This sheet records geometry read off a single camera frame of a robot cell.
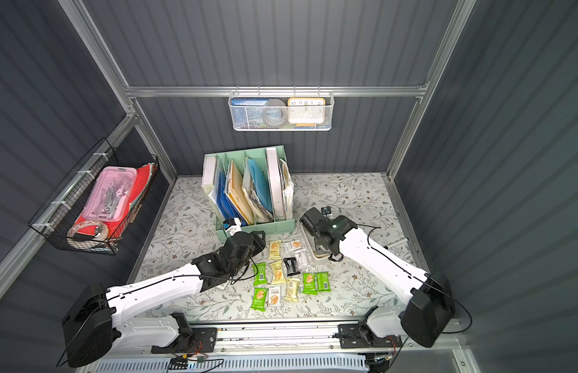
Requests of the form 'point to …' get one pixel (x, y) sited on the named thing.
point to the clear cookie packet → (294, 249)
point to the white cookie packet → (274, 294)
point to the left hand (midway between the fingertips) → (263, 234)
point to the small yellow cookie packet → (275, 248)
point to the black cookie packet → (291, 265)
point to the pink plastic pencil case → (111, 194)
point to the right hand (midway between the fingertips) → (335, 242)
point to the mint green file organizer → (252, 186)
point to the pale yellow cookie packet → (292, 289)
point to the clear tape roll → (102, 235)
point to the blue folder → (225, 205)
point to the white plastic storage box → (318, 251)
